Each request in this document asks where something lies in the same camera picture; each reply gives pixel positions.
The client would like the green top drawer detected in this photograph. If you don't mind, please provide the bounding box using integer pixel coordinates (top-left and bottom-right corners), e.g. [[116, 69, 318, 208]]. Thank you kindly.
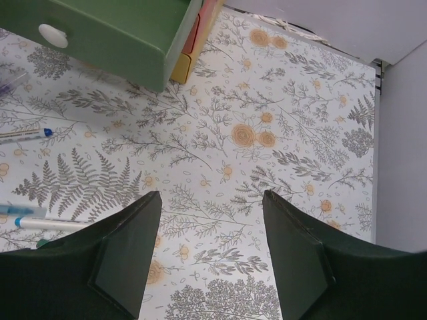
[[1, 0, 203, 92]]

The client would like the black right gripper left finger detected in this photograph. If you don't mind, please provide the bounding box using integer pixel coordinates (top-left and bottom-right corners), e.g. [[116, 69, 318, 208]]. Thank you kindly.
[[1, 191, 162, 319]]

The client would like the blue long nib marker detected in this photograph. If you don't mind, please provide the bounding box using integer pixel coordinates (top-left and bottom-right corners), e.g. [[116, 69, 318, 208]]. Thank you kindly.
[[0, 128, 53, 145]]

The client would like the light blue pen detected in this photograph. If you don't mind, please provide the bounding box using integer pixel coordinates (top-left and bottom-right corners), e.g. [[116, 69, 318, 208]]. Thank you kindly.
[[0, 204, 47, 218]]

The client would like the purple pen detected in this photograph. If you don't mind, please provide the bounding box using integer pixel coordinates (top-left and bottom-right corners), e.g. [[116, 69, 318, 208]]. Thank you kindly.
[[0, 71, 30, 96]]

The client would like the white marker green cap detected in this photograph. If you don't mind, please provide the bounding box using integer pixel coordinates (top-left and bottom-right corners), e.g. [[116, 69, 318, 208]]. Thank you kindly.
[[36, 239, 49, 249]]

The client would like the yellow bottom drawer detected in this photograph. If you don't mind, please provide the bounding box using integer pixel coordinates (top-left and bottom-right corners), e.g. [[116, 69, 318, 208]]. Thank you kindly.
[[170, 53, 191, 84]]

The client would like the red drawer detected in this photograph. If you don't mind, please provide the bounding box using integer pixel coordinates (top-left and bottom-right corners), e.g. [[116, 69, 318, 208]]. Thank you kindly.
[[181, 14, 200, 54]]

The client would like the floral table mat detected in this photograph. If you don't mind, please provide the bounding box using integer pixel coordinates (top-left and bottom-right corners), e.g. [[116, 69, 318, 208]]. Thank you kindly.
[[1, 9, 376, 319]]

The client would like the green red yellow drawer box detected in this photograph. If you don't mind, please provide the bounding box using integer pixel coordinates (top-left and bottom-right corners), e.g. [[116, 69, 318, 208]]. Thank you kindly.
[[187, 0, 225, 79]]

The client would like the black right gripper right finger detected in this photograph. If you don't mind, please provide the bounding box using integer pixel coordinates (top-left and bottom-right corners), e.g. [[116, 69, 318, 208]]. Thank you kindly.
[[263, 191, 426, 319]]

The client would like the white marker blue cap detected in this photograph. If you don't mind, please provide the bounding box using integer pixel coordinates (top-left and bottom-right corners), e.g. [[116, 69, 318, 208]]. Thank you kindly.
[[15, 217, 91, 231]]

